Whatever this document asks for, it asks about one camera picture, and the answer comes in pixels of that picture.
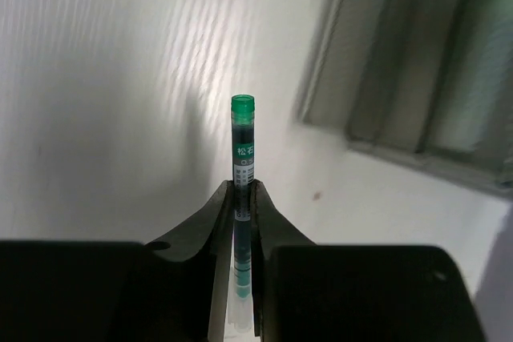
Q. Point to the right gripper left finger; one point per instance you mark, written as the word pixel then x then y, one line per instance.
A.
pixel 173 288

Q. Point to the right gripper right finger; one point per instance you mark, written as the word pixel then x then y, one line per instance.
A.
pixel 304 291

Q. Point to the green pen refill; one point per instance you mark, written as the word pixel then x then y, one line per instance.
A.
pixel 243 152

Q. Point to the clear acrylic drawer organizer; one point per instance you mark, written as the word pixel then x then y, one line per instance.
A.
pixel 425 84

